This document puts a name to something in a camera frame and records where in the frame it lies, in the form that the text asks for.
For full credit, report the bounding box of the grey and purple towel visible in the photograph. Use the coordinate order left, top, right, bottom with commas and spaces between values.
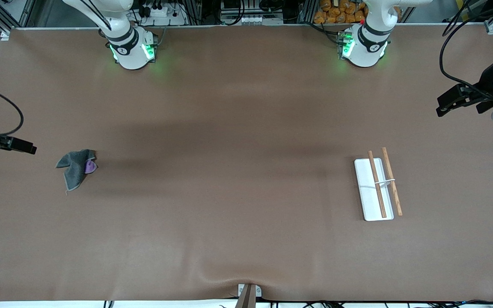
55, 149, 98, 195

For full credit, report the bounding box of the wooden chopstick pair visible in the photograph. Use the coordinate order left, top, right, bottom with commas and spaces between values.
381, 148, 403, 216

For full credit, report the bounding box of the orange snack bag pile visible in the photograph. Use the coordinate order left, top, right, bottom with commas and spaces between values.
314, 0, 369, 24

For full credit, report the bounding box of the white power strip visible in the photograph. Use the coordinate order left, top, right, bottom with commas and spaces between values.
137, 4, 187, 26

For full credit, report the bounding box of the brown table cover mat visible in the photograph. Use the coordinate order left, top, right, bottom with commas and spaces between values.
0, 26, 493, 302

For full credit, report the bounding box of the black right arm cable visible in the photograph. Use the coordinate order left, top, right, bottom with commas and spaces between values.
0, 87, 24, 136

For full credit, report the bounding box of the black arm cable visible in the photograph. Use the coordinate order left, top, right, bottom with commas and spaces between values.
439, 0, 493, 101
0, 87, 24, 136

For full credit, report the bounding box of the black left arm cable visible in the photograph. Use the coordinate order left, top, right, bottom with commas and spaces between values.
439, 0, 493, 101

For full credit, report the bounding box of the white rack base plate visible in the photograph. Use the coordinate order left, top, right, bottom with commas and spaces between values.
354, 158, 395, 222

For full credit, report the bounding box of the grey mounting bracket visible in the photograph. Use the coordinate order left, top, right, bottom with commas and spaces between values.
238, 284, 262, 298

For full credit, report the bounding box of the aluminium profile post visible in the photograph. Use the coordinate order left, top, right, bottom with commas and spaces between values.
235, 284, 256, 308

